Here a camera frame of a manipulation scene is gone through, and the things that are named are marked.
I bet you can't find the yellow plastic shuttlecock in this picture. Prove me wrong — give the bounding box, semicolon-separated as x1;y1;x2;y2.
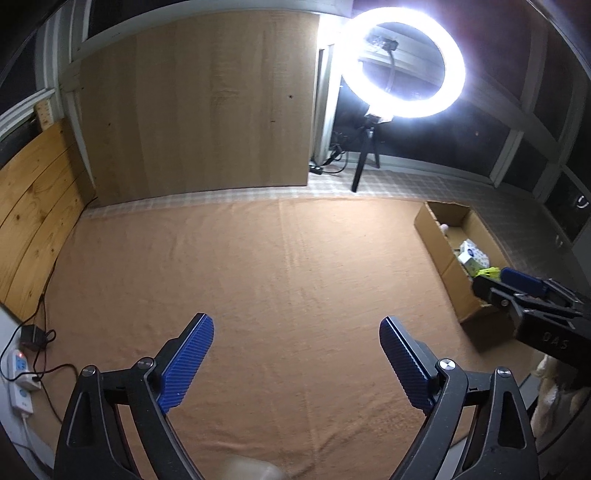
476;267;501;280

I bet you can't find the white gloved right hand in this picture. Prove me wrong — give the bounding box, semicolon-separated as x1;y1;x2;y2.
530;355;590;455

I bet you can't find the patterned tissue pack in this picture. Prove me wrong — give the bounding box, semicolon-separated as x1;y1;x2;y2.
457;239;490;277

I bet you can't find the cardboard box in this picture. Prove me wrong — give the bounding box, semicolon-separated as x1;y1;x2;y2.
414;201;513;352

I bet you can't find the black power adapter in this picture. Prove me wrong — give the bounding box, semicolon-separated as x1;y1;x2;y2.
19;324;46;352

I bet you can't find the white power strip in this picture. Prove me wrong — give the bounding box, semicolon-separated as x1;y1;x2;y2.
7;349;34;416

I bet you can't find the black tripod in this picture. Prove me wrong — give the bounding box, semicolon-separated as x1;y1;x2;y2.
349;27;401;193

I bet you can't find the pine plank headboard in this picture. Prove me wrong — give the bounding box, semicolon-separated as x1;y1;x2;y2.
0;119;95;320

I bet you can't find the light wood board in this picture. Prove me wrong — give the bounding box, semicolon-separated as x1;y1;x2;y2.
80;11;318;205

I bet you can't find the black power cable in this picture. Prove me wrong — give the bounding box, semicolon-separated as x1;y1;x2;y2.
0;197;100;423

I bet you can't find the black inline cable switch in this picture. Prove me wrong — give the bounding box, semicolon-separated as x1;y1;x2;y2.
308;165;324;175

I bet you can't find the ring light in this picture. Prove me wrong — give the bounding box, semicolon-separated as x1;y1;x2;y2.
335;7;467;122

